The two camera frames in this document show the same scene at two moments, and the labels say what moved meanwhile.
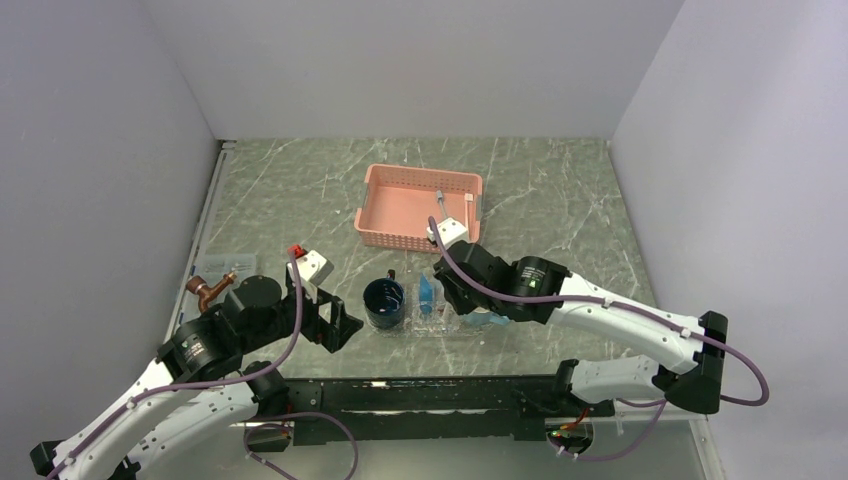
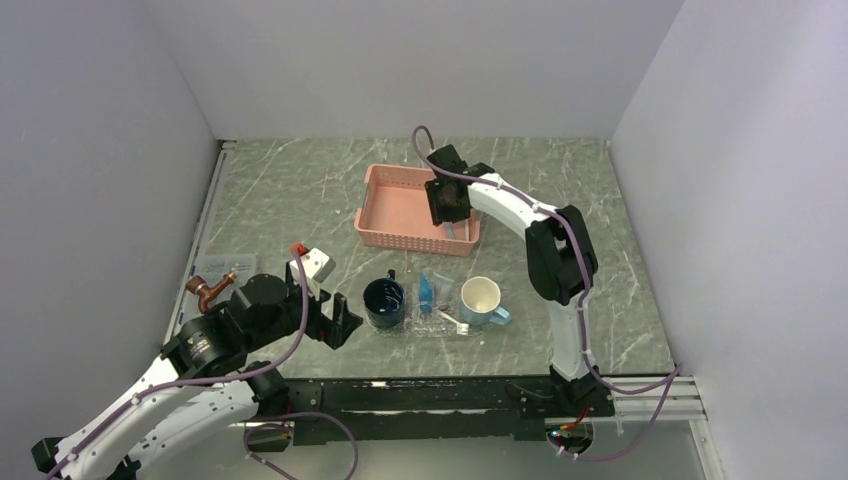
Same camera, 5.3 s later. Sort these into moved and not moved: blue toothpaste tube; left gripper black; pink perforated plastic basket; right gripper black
Moved: right gripper black
Not moved: blue toothpaste tube; pink perforated plastic basket; left gripper black
